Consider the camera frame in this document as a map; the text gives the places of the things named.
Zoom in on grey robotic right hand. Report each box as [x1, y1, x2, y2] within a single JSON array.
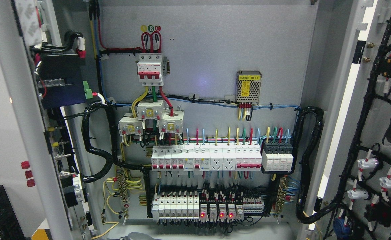
[[125, 232, 154, 240]]

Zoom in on grey cabinet door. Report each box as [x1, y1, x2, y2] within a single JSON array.
[[290, 0, 391, 240], [0, 0, 91, 240]]

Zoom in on lower relay breaker row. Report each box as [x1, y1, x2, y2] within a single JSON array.
[[151, 184, 265, 224]]

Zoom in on white current transformers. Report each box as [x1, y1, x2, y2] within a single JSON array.
[[118, 100, 184, 137]]

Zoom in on white socket breaker row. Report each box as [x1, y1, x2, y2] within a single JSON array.
[[151, 142, 262, 174]]

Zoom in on red terminal connector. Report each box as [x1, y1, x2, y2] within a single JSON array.
[[21, 161, 35, 187]]

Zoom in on black surge protector modules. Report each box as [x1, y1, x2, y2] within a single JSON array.
[[261, 141, 295, 175]]

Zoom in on red white main breaker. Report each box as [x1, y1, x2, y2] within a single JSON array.
[[136, 53, 164, 87]]

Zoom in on perforated metal power supply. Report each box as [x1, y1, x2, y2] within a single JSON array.
[[235, 70, 262, 102]]

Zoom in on black wire harness left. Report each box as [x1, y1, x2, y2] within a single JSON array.
[[81, 103, 116, 184]]

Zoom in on black wire harness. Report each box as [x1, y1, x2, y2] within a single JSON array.
[[294, 106, 348, 224], [81, 103, 116, 184]]

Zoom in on black wire harness right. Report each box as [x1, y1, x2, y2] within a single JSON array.
[[294, 106, 348, 224]]

